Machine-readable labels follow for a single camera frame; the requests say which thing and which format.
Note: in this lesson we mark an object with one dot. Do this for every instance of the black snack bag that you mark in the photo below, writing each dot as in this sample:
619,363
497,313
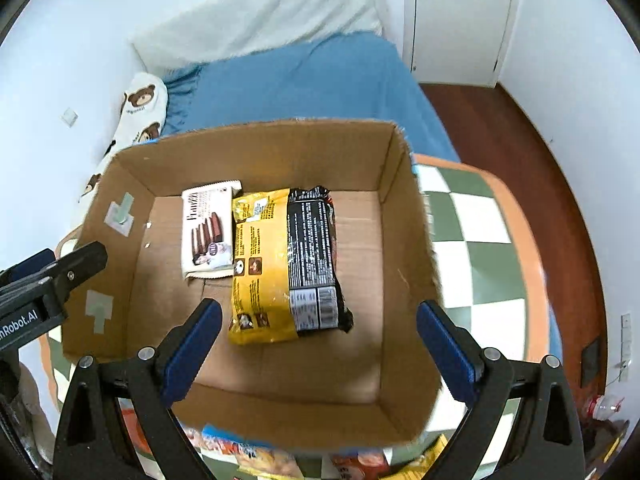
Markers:
314,292

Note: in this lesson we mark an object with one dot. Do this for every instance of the yellow cookie bag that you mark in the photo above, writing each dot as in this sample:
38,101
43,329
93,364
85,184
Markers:
260,460

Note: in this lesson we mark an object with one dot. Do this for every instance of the white chocolate biscuit pack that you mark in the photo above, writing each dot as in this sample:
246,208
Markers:
207,230

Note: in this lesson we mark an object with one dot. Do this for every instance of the small yellow snack packet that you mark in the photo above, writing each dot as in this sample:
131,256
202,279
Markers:
419,467

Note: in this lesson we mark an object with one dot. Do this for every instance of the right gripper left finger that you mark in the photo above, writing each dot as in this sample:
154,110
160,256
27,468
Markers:
184,350

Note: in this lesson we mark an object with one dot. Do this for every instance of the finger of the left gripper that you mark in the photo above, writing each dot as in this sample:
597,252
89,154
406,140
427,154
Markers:
71,270
28,267

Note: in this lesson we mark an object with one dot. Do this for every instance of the wall light switch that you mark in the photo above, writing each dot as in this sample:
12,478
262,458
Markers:
69,117

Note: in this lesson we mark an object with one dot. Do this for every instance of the bear print pillow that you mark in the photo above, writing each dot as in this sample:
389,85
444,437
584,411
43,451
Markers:
142,117

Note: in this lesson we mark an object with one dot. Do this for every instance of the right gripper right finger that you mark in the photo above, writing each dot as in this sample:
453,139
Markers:
454,351

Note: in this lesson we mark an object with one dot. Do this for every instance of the white textured pillow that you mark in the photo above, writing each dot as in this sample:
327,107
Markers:
220,29

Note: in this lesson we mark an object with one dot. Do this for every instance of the cardboard milk box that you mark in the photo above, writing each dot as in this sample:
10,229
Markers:
372,387

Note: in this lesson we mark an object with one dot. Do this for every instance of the white door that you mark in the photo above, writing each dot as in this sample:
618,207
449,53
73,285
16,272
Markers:
459,41

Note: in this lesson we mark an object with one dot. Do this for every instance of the brown snack packet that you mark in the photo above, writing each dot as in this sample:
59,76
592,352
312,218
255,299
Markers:
363,465

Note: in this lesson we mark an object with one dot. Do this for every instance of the blue bed sheet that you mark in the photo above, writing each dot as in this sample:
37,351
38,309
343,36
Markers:
353,76

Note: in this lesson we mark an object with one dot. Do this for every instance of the green white checkered mat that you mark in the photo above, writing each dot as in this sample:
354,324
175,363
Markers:
492,284

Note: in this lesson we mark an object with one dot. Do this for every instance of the long yellow snack bag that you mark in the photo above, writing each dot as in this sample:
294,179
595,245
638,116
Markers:
260,311

